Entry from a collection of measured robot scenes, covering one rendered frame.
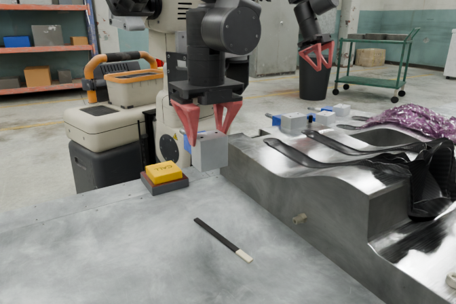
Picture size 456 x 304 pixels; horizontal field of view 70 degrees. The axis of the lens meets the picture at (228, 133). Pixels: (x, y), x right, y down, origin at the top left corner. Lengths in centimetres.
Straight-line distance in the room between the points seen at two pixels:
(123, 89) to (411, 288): 107
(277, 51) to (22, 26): 438
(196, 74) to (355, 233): 31
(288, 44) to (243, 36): 648
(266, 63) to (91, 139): 564
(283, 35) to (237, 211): 629
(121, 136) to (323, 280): 92
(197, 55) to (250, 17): 10
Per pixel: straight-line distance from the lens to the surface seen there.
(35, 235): 64
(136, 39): 607
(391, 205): 49
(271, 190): 59
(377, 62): 897
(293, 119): 77
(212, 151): 52
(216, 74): 48
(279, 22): 671
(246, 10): 42
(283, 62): 687
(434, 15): 887
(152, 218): 61
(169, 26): 98
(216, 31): 41
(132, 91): 128
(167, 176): 68
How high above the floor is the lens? 114
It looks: 20 degrees down
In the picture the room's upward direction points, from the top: straight up
